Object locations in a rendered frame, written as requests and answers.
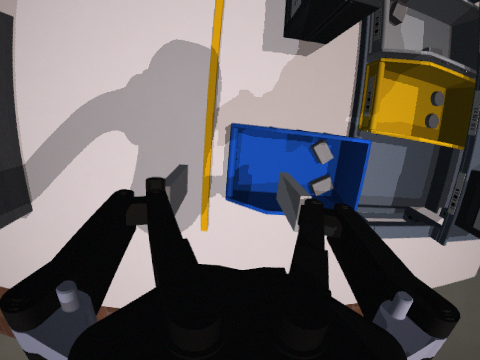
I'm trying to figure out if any yellow thin bar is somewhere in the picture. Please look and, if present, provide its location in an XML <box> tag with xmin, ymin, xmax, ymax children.
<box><xmin>201</xmin><ymin>0</ymin><xmax>224</xmax><ymax>231</ymax></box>

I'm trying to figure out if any dark grey disc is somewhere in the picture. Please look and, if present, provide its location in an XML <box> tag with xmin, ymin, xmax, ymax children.
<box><xmin>431</xmin><ymin>91</ymin><xmax>445</xmax><ymax>106</ymax></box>
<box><xmin>425</xmin><ymin>114</ymin><xmax>439</xmax><ymax>129</ymax></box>

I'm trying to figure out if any grey metal shelf rack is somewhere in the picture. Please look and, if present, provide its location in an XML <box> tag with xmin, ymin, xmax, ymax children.
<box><xmin>348</xmin><ymin>0</ymin><xmax>480</xmax><ymax>246</ymax></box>

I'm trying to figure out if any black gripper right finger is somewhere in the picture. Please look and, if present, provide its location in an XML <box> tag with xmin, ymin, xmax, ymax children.
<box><xmin>276</xmin><ymin>172</ymin><xmax>460</xmax><ymax>360</ymax></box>

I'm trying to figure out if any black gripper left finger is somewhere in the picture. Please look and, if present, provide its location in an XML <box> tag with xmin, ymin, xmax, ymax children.
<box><xmin>0</xmin><ymin>164</ymin><xmax>222</xmax><ymax>360</ymax></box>

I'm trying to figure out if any blue bin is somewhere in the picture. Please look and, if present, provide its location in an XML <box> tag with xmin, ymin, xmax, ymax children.
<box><xmin>225</xmin><ymin>123</ymin><xmax>372</xmax><ymax>215</ymax></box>

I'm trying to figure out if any yellow open bin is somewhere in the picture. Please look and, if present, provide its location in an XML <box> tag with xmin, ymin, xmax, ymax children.
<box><xmin>358</xmin><ymin>58</ymin><xmax>475</xmax><ymax>150</ymax></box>

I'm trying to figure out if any grey open bin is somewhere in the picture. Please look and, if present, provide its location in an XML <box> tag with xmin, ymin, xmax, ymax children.
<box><xmin>368</xmin><ymin>0</ymin><xmax>479</xmax><ymax>78</ymax></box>

